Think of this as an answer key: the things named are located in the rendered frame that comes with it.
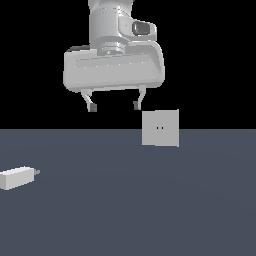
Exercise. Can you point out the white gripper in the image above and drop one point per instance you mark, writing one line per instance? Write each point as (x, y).
(113, 68)

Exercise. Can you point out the white block charger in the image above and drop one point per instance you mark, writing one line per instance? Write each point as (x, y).
(17, 177)

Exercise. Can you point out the grey square wall socket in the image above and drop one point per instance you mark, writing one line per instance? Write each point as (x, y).
(160, 128)

